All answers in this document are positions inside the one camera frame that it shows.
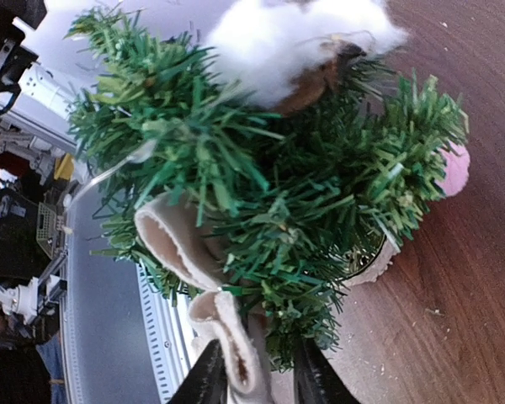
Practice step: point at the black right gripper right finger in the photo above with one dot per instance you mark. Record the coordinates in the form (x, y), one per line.
(315, 380)

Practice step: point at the white cotton boll ornament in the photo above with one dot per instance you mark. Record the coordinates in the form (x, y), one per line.
(264, 52)

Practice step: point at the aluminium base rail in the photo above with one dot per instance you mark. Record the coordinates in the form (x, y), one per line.
(122, 342)

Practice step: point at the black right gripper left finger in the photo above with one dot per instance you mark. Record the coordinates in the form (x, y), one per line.
(206, 382)

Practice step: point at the burlap tree pot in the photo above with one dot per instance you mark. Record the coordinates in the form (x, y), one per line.
(372, 265)

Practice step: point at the pink pompom ornament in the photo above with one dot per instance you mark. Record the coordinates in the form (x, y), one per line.
(456, 170)

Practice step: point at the small green christmas tree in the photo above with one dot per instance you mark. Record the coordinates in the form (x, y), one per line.
(295, 196)

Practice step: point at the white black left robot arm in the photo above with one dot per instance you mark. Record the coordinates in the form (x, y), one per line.
(40, 77)

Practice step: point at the beige burlap bow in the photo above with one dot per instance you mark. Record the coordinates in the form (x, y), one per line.
(182, 240)

